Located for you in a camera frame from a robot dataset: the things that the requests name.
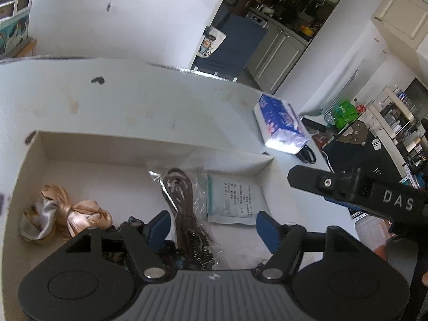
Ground white printed tote bag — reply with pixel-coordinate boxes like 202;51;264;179
198;26;228;61

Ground plastic bag with brown cord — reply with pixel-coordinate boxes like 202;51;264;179
146;160;268;272

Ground pink satin ribbon scrunchie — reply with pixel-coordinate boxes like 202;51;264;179
21;184;113;245

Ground green plastic bag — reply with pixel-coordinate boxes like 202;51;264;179
334;100;359;130

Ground blue folding chair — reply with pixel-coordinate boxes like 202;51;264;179
193;13;269;81

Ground cream upper wall cabinet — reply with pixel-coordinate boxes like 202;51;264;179
372;0;428;51

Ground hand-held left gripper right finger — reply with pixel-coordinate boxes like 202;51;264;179
256;211;369;281

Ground white shelf with bottles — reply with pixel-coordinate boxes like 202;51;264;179
367;86;428;188

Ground grey kitchen base cabinets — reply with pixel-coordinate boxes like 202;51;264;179
247;16;309;91

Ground colourful printed cloth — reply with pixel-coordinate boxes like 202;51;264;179
0;13;30;58

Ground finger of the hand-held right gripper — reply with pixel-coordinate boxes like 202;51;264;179
288;165;349;205

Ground dark patterned scrunchie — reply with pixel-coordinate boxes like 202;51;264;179
103;217;179;273

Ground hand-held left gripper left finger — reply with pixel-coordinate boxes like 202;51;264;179
63;210;171;282

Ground blue tissue pack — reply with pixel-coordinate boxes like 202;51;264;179
253;94;310;155

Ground white cardboard box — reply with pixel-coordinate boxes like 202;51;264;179
3;130;275;276

